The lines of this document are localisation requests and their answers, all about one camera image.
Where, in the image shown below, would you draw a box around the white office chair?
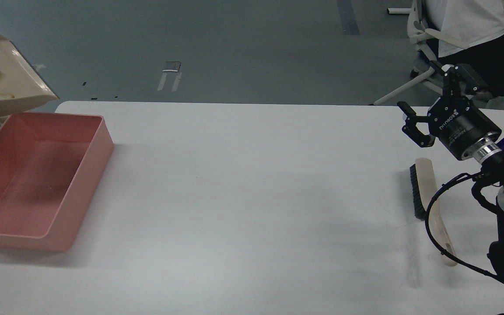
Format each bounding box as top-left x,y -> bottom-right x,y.
372,0 -> 495,106

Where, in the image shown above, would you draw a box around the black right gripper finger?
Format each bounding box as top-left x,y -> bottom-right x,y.
441,63 -> 489,101
397,101 -> 436,147

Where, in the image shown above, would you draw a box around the beige plastic dustpan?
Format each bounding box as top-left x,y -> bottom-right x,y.
0,34 -> 58,116

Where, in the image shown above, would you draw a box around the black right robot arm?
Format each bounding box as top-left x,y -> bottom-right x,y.
397,61 -> 504,284

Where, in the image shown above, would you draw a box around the pink plastic bin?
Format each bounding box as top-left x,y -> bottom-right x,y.
0,113 -> 114,252

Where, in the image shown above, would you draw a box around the beige hand brush black bristles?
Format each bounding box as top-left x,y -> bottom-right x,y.
409,157 -> 455,256

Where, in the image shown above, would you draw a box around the seated person white shirt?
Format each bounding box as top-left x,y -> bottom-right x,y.
423,0 -> 504,96

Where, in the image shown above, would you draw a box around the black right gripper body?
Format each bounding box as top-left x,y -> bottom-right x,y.
427,96 -> 501,160

